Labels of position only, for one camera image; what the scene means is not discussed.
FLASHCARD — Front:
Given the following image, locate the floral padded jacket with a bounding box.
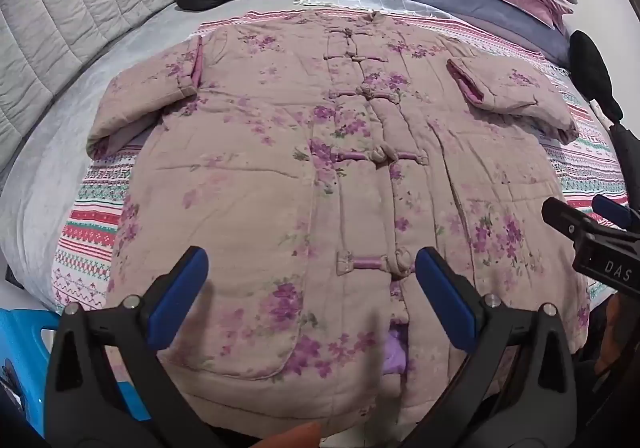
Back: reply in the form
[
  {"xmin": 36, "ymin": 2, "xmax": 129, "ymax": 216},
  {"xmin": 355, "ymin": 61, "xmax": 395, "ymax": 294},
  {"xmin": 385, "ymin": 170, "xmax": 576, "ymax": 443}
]
[{"xmin": 87, "ymin": 10, "xmax": 591, "ymax": 439}]

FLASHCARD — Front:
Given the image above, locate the striped patterned blanket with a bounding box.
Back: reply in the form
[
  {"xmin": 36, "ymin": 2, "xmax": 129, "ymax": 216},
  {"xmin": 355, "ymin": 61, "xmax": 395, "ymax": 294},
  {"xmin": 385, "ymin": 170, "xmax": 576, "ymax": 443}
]
[{"xmin": 52, "ymin": 8, "xmax": 631, "ymax": 313}]

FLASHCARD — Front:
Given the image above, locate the blue plastic stool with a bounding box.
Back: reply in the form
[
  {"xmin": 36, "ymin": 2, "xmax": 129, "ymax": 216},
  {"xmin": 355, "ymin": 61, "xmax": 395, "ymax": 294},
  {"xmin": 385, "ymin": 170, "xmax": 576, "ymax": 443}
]
[{"xmin": 0, "ymin": 308, "xmax": 151, "ymax": 429}]

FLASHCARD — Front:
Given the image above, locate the blue folded quilt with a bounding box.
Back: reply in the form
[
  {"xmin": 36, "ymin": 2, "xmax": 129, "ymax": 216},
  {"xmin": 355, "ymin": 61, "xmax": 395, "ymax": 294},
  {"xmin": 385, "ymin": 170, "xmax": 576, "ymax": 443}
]
[{"xmin": 387, "ymin": 0, "xmax": 573, "ymax": 68}]

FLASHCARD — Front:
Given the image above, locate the grey bed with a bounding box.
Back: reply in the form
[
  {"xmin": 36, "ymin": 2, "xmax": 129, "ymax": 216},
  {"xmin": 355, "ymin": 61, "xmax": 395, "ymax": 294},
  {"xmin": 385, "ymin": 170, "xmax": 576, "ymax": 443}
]
[{"xmin": 0, "ymin": 0, "xmax": 640, "ymax": 319}]

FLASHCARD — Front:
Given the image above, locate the grey quilted headboard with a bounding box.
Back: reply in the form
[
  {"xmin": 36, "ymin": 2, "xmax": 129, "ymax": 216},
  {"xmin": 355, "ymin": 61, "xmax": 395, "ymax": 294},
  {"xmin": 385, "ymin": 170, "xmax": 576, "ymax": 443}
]
[{"xmin": 0, "ymin": 0, "xmax": 211, "ymax": 179}]

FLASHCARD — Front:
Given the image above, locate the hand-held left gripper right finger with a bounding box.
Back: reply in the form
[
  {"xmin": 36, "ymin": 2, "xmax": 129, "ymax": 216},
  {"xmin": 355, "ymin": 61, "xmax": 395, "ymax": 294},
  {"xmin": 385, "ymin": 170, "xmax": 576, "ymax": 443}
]
[{"xmin": 400, "ymin": 247, "xmax": 583, "ymax": 448}]

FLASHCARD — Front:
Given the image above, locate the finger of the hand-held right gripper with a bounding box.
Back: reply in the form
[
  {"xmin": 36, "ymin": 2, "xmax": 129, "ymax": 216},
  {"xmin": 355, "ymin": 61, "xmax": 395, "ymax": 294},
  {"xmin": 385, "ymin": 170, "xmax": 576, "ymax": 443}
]
[
  {"xmin": 591, "ymin": 194, "xmax": 635, "ymax": 229},
  {"xmin": 541, "ymin": 197, "xmax": 598, "ymax": 241}
]

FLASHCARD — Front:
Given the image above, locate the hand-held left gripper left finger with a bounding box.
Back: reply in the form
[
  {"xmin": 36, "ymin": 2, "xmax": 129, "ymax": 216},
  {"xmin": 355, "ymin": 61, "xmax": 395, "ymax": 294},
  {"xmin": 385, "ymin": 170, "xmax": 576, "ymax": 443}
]
[{"xmin": 44, "ymin": 247, "xmax": 226, "ymax": 448}]

